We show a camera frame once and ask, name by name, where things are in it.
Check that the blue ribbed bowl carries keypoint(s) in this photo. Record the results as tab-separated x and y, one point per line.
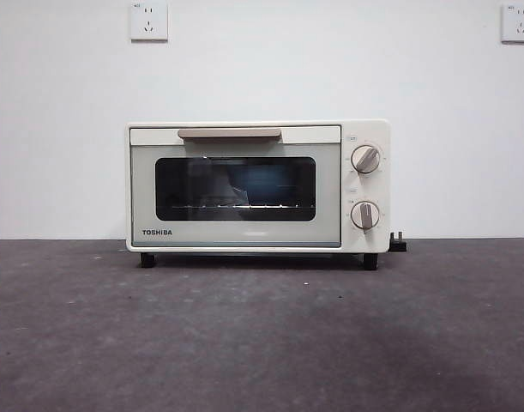
257	184

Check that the beige oven timer knob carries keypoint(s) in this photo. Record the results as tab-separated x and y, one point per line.
365	214

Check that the beige oven temperature knob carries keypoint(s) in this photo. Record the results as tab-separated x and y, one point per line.
365	159

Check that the cream Toshiba toaster oven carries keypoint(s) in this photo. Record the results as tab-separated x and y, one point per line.
371	244

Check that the black power plug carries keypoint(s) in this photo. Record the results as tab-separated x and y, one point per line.
398	244

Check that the white wall socket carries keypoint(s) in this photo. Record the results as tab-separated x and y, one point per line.
519	23
148	21

